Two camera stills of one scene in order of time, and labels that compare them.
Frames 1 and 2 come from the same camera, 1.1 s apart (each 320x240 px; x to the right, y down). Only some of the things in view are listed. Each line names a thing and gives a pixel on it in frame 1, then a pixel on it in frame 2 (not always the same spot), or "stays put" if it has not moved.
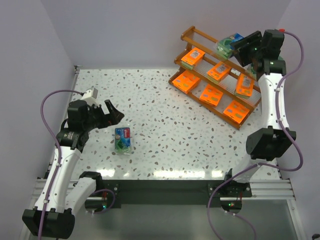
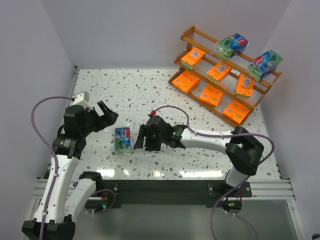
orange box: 186,81 stays put
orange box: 211,95 stays put
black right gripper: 248,46 → 148,137
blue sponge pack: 123,140 stays put
